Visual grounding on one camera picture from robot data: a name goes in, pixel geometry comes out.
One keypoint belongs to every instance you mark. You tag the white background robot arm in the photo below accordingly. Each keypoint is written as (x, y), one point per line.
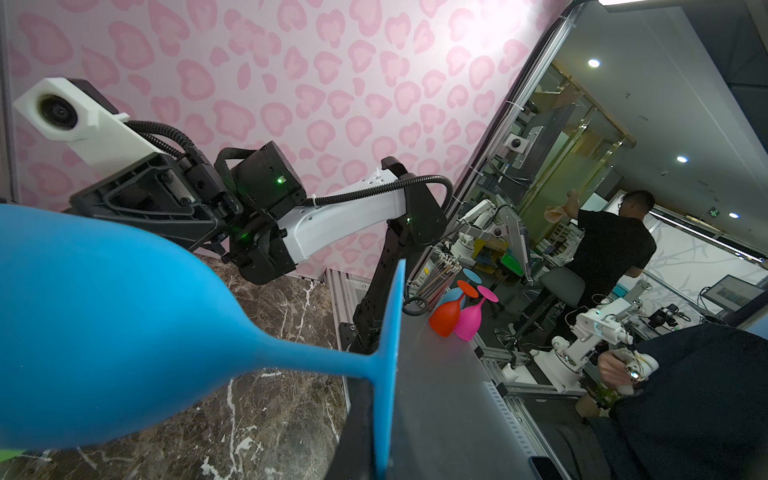
(563, 362)

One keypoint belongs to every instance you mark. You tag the green wine glass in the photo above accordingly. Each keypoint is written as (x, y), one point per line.
(8, 454)

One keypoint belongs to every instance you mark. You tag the laptop on desk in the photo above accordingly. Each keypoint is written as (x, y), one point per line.
(731, 293)

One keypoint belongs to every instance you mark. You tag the person in dark jacket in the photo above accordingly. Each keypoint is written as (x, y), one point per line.
(702, 414)

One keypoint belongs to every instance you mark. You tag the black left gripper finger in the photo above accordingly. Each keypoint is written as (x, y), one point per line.
(354, 455)

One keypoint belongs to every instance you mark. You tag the person in black shirt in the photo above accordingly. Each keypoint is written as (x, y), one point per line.
(612, 246)

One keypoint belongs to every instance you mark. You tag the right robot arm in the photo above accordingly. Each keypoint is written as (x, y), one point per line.
(251, 208)

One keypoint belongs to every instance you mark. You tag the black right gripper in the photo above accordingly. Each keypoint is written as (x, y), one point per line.
(184, 201)

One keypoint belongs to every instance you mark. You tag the blue wine glass front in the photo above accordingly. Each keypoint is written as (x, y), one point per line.
(107, 330)

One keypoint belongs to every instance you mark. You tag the red wine glass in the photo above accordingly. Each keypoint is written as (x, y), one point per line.
(446, 316)

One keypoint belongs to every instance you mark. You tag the magenta wine glass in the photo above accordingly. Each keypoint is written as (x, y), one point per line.
(470, 318)

